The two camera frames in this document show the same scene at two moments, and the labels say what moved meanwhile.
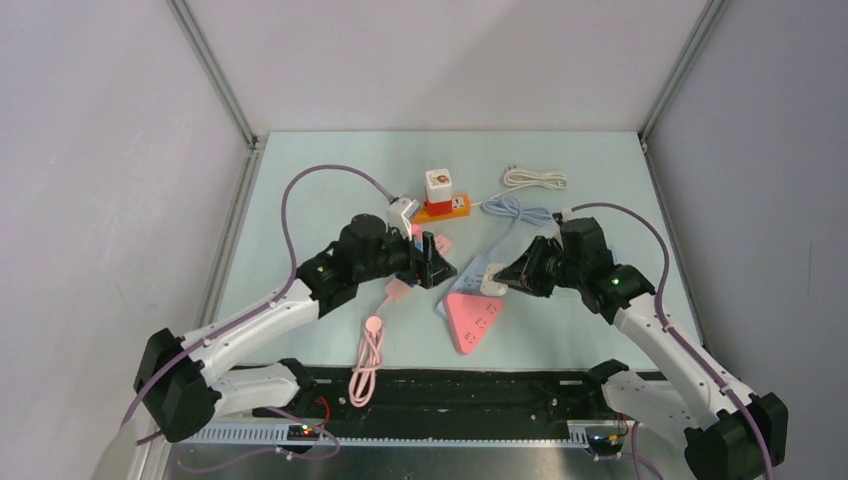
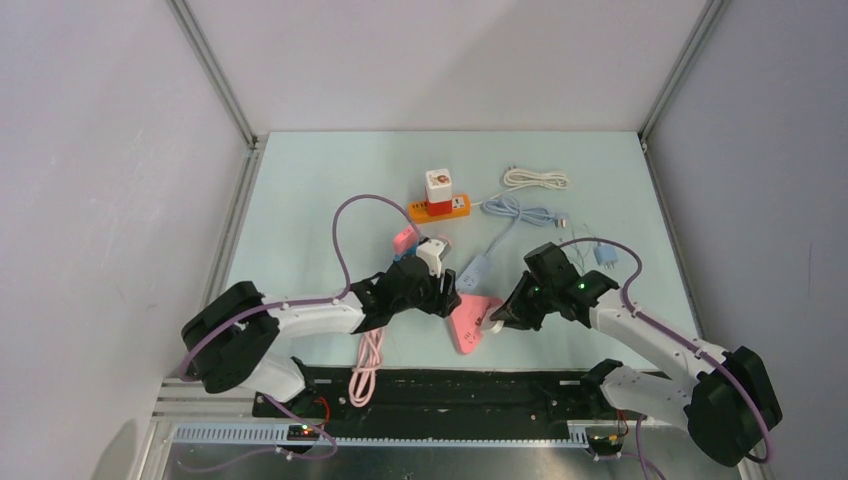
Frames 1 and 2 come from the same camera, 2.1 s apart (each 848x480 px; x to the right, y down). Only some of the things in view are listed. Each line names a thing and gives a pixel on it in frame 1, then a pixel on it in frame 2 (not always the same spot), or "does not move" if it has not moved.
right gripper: x=523 y=272 -> x=514 y=313
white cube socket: x=439 y=185 does not move
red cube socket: x=440 y=207 does not move
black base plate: x=448 y=395 does not move
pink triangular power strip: x=470 y=316 does not move
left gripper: x=432 y=267 -> x=435 y=304
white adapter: x=490 y=286 -> x=492 y=326
